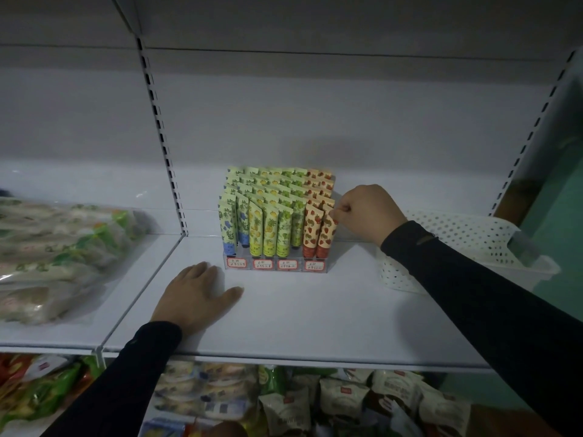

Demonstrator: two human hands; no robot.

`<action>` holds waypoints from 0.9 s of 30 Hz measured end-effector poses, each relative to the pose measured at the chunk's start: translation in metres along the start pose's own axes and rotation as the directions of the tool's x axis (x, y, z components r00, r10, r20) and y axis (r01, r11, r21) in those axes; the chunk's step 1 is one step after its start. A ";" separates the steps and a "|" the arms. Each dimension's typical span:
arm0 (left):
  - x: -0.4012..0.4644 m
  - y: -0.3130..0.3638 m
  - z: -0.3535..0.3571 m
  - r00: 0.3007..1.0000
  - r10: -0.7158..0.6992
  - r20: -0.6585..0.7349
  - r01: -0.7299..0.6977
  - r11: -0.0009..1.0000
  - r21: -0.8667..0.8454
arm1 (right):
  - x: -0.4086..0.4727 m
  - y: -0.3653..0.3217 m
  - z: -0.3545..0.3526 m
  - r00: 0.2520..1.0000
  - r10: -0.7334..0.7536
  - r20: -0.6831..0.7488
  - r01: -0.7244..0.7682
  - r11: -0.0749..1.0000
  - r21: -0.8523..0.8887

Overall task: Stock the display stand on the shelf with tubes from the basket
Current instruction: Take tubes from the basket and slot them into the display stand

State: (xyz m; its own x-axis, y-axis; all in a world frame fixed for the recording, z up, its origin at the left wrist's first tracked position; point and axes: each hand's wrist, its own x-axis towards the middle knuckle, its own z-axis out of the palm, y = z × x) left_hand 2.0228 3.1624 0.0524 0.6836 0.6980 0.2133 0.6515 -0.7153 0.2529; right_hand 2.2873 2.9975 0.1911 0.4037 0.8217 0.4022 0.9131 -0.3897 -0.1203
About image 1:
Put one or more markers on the pile of white sweet bags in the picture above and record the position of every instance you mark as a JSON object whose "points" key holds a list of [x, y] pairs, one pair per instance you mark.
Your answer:
{"points": [[205, 391]]}

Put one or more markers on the clear bag of green sweets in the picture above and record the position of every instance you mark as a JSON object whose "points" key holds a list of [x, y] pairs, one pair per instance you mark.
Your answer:
{"points": [[59, 259]]}

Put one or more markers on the white store shelf unit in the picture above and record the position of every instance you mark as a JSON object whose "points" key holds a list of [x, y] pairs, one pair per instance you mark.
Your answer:
{"points": [[319, 118]]}

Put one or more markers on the group of white green pouches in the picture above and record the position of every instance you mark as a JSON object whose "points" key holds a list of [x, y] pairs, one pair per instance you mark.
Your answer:
{"points": [[355, 398]]}

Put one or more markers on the clear acrylic display rack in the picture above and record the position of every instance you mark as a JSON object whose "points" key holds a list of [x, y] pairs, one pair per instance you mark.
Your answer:
{"points": [[249, 264]]}

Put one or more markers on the person's right hand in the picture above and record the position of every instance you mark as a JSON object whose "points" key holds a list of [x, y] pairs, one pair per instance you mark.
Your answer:
{"points": [[371, 213]]}

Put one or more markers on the heap of assorted snack packets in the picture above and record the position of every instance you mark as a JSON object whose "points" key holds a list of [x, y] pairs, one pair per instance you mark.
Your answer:
{"points": [[41, 391]]}

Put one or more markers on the person's right forearm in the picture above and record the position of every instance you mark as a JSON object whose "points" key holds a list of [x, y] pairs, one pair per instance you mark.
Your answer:
{"points": [[492, 314]]}

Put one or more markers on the row of cream tubes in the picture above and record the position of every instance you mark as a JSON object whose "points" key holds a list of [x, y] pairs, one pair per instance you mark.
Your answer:
{"points": [[273, 175]]}

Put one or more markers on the orange brown snack packet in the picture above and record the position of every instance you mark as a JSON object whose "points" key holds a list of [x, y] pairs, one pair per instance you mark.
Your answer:
{"points": [[225, 430]]}

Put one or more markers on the blue yellow snack packet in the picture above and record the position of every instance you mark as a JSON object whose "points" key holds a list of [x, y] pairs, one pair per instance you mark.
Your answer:
{"points": [[161, 427]]}

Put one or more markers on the person's left hand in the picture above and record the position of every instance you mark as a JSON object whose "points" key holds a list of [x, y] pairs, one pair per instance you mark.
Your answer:
{"points": [[196, 298]]}

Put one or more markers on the white perforated basket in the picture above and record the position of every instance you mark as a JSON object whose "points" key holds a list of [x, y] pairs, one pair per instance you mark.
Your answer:
{"points": [[455, 232]]}

